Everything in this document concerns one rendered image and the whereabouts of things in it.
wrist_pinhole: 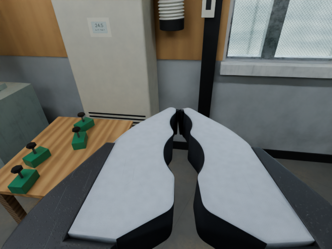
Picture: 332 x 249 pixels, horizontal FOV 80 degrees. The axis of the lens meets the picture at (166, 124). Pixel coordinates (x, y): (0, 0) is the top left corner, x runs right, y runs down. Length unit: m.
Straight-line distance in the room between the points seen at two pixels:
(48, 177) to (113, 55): 0.76
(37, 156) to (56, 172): 0.14
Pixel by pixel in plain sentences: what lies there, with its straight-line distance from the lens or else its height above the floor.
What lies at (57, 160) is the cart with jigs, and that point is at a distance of 1.26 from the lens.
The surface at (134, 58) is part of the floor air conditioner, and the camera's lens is 1.28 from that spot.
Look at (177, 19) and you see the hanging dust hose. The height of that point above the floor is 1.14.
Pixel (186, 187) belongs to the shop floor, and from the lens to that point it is 1.64.
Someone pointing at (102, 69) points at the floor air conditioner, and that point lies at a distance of 1.39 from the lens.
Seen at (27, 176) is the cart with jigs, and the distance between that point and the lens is 1.16.
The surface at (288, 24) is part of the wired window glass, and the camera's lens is 1.64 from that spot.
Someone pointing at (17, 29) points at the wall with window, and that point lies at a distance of 2.03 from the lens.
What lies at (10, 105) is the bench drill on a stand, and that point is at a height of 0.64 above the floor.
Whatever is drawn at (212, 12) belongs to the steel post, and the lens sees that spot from 1.36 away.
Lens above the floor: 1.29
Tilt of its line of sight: 34 degrees down
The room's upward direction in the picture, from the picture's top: 2 degrees counter-clockwise
